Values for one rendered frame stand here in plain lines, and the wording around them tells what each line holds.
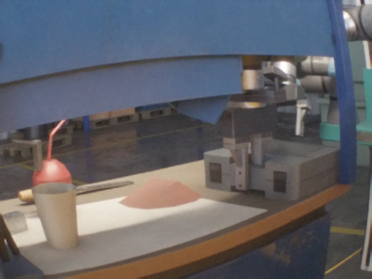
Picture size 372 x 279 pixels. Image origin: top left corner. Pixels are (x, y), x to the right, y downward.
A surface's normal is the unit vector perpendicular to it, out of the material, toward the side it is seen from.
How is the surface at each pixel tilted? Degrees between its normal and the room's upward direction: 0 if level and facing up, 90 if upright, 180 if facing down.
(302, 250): 90
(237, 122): 90
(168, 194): 38
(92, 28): 90
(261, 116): 90
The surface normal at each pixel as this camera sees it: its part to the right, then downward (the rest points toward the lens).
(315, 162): 0.65, 0.07
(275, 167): -0.76, 0.15
